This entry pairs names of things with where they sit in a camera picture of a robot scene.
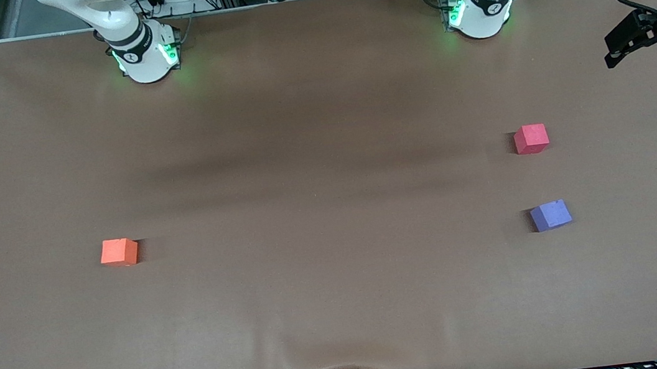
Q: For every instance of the orange foam block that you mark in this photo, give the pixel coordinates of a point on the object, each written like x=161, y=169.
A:
x=117, y=253

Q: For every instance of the red foam block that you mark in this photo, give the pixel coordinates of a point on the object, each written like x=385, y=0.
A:
x=530, y=139

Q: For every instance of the brown table mat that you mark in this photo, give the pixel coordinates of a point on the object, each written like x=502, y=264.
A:
x=339, y=271

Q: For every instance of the purple foam block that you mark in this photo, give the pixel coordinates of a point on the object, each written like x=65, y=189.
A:
x=552, y=215

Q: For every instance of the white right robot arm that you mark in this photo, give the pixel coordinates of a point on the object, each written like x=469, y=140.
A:
x=140, y=57

